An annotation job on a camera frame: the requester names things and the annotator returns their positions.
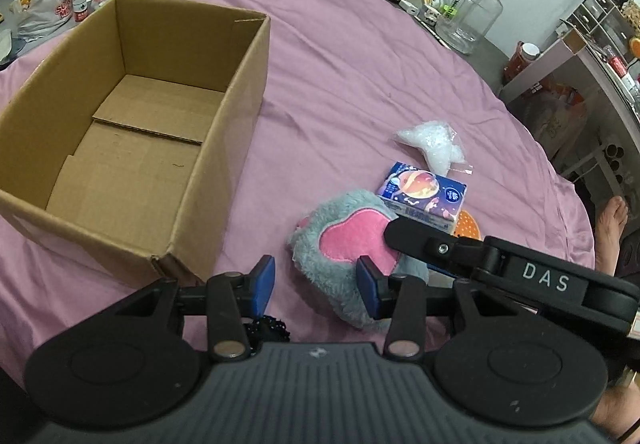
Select blue tissue pack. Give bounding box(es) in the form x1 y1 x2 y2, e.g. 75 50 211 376
376 161 468 234

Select brown cardboard box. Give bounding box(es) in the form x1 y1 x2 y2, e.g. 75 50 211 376
1 0 270 288

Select bare foot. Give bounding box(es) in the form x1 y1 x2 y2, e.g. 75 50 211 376
594 196 628 276

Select clear bag white beads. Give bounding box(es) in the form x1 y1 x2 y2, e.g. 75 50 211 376
395 120 473 177

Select white plastic shopping bag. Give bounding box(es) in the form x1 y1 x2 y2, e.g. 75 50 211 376
10 0 73 42

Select red jar white lid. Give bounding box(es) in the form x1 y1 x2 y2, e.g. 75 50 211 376
502 41 541 85

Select pink bed sheet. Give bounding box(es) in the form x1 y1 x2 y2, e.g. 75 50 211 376
0 0 597 385

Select orange burger squishy toy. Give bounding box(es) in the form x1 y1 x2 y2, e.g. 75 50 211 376
454 210 483 241

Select white desk shelf unit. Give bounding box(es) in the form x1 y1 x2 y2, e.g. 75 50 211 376
499 0 639 208

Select red label water bottle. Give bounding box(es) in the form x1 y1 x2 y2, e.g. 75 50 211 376
73 0 90 22

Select black stitched fabric heart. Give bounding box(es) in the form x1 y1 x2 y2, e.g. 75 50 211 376
243 315 291 354

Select grey pink plush toy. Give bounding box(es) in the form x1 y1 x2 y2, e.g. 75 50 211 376
288 190 428 333

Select person's right hand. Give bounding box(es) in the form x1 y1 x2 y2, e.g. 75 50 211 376
590 375 640 443

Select large clear plastic jar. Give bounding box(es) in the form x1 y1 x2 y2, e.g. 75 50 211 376
436 0 503 56

